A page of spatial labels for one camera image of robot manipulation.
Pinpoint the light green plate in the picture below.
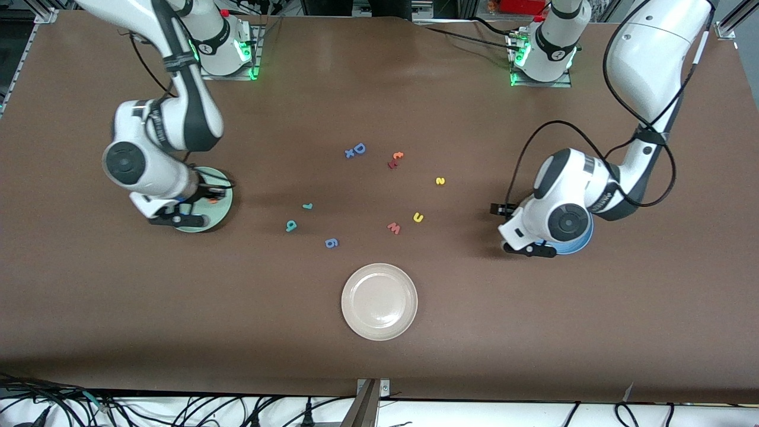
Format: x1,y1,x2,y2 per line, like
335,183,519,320
172,167,234,233

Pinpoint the blue plate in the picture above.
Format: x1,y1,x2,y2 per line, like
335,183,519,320
548,213,595,256

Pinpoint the beige plate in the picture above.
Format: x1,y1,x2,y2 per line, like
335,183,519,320
341,263,419,342

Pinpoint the red box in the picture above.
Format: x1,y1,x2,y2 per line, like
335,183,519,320
500,0,547,15

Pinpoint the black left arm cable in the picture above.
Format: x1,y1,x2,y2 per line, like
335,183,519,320
506,0,715,208

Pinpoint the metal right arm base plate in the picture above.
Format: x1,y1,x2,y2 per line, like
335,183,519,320
199,24,263,81

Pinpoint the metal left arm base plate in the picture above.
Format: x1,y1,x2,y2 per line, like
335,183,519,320
509,30,573,88

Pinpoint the thin black cable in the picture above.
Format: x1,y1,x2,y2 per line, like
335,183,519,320
415,17,522,54

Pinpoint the aluminium frame profile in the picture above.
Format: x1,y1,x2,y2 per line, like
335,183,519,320
715,0,759,41
0,9,58,116

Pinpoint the metal table edge bracket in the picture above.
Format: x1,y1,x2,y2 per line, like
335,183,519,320
341,378,391,427

